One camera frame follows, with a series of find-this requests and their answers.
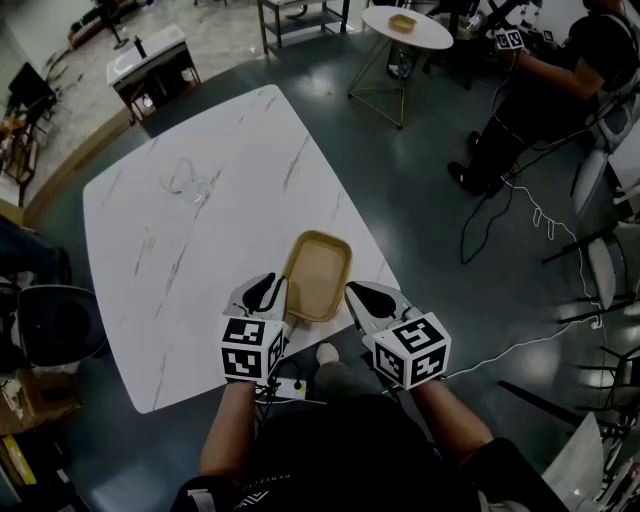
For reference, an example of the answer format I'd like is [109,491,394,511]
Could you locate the round white table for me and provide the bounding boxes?
[348,5,455,130]

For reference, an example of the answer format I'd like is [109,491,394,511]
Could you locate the long white cable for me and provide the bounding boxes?
[442,319,609,382]

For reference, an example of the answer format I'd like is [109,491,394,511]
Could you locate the person's right forearm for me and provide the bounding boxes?
[409,377,494,467]

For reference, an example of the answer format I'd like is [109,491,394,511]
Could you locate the grey metal shelf table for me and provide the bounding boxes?
[257,0,351,54]

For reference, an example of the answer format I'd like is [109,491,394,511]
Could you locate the white marble table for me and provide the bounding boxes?
[82,83,401,415]

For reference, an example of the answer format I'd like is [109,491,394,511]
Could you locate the yellow packet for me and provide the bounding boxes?
[0,434,39,487]

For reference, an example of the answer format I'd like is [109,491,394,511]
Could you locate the blue water bottle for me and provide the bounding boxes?
[387,47,422,81]

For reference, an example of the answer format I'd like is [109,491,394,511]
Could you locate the black monitor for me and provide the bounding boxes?
[7,62,57,119]

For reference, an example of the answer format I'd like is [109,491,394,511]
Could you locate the white top cabinet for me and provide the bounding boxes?
[105,23,202,124]

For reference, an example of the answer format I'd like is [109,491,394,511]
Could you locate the brown cardboard box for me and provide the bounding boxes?
[0,367,82,436]

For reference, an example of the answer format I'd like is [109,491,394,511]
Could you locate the person's grey trousers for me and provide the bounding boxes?
[312,358,370,402]

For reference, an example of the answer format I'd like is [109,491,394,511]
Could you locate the grey marble table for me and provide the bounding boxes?
[542,412,607,512]

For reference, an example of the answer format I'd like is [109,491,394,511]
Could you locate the black stanchion post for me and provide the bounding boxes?
[107,9,129,51]

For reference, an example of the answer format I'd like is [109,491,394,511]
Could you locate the looped white cable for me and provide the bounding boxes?
[502,179,602,327]

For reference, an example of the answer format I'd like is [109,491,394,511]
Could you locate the white shell chair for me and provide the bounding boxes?
[572,107,615,217]

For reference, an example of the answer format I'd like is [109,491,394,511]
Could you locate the tan plastic tray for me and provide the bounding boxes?
[282,229,354,323]

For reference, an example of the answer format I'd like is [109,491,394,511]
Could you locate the grey padded chair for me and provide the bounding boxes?
[542,219,632,326]

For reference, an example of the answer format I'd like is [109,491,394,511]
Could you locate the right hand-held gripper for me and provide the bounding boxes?
[344,280,453,392]

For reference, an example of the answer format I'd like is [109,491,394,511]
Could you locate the person's black shirt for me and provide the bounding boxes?
[169,394,571,512]

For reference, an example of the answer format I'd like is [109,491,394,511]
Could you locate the wooden rack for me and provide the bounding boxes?
[0,114,42,207]

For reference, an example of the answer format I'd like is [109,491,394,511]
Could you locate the clear plastic lid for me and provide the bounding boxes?
[158,157,214,205]

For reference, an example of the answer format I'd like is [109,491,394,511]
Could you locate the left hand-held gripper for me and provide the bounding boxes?
[221,272,292,386]

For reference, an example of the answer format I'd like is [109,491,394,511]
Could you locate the thin black cable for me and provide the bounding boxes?
[459,184,517,266]

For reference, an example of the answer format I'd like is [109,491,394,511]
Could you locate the round black stool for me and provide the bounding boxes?
[17,284,109,369]

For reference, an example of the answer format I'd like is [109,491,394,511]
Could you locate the person's left forearm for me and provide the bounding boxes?
[198,382,258,479]

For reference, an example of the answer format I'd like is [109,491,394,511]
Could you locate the black frame chair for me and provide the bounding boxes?
[579,344,640,417]

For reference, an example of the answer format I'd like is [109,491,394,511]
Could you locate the white power strip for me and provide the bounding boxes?
[257,378,308,402]

